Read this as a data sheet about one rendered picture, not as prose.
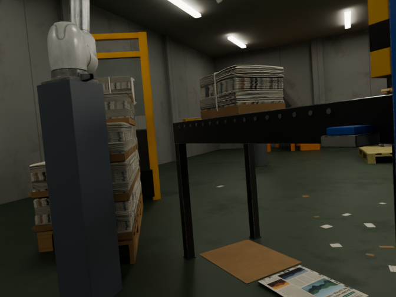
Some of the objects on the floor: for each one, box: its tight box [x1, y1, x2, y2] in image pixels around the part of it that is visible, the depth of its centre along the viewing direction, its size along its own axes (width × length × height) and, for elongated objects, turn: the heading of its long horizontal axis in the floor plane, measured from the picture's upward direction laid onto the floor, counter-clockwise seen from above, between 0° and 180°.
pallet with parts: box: [358, 144, 392, 164], centre depth 536 cm, size 136×96×38 cm
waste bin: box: [243, 144, 268, 167], centre depth 581 cm, size 48×48×61 cm
